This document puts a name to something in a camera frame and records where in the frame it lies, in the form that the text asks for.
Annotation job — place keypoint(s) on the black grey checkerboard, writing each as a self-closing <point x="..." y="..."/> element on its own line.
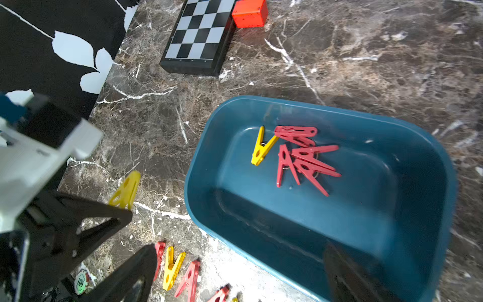
<point x="200" y="38"/>

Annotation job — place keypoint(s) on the big yellow clothespin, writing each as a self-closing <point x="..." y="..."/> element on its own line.
<point x="124" y="196"/>

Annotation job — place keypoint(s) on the teal plastic storage box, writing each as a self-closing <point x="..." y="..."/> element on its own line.
<point x="390" y="209"/>

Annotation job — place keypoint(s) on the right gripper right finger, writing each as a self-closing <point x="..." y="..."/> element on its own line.
<point x="348" y="281"/>

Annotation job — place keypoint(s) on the clothespin pile in box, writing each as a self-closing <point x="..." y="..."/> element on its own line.
<point x="303" y="159"/>

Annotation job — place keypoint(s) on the red clothespin row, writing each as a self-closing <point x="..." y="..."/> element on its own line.
<point x="221" y="295"/>

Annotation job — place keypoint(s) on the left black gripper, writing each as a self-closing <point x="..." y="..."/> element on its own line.
<point x="42" y="250"/>

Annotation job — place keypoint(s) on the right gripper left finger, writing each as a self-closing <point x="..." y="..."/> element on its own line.
<point x="132" y="281"/>

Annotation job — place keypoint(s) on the small red block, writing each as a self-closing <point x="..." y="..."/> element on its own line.
<point x="250" y="13"/>

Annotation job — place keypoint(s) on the slim yellow clothespin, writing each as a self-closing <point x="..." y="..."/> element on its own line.
<point x="260" y="150"/>

